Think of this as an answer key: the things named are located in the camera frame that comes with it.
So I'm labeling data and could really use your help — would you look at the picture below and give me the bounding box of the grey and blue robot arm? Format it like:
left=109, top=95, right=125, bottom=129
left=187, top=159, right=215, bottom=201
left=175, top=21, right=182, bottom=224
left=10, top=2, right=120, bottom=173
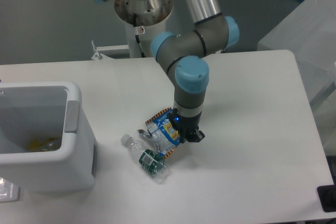
left=95, top=0, right=239, bottom=143

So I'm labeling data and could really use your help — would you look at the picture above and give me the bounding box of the black device at table edge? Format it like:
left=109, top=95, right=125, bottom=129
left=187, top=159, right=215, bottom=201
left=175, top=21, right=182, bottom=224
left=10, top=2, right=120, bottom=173
left=317, top=185, right=335, bottom=212

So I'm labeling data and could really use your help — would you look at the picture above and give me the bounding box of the white trash can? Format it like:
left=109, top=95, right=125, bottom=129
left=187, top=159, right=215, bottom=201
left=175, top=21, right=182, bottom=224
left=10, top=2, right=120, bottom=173
left=1, top=81, right=98, bottom=193

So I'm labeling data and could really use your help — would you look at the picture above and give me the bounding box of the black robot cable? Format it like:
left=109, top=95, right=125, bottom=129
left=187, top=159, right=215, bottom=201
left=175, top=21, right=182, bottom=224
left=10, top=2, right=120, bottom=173
left=132, top=13, right=146, bottom=58

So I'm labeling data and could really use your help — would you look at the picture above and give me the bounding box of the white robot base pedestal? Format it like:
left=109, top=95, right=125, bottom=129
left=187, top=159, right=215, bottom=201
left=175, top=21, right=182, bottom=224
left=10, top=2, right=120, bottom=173
left=114, top=0, right=173, bottom=58

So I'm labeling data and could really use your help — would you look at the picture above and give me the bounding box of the crushed clear plastic bottle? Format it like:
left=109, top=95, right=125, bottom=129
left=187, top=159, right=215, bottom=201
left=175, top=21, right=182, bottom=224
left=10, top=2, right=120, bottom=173
left=120, top=134, right=170, bottom=184

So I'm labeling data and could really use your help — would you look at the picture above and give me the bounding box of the blue snack wrapper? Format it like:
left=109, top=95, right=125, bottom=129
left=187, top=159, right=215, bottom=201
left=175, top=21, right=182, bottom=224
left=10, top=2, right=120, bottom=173
left=137, top=107, right=180, bottom=159

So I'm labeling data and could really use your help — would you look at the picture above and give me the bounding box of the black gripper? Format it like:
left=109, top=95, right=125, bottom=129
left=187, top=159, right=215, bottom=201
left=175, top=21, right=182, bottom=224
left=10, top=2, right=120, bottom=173
left=167, top=108, right=205, bottom=143

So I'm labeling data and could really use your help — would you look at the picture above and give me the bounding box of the clear plastic bag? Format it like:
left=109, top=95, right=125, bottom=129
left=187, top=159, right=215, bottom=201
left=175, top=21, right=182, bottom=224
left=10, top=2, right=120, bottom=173
left=0, top=178, right=20, bottom=203

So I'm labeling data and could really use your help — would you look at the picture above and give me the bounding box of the white metal mounting frame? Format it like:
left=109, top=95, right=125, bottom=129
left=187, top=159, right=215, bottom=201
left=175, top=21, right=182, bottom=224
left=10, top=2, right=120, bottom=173
left=91, top=40, right=130, bottom=60

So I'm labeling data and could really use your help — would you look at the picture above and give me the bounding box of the white translucent side table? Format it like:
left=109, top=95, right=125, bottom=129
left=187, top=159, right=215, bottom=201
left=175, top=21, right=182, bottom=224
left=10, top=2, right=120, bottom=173
left=257, top=0, right=335, bottom=156

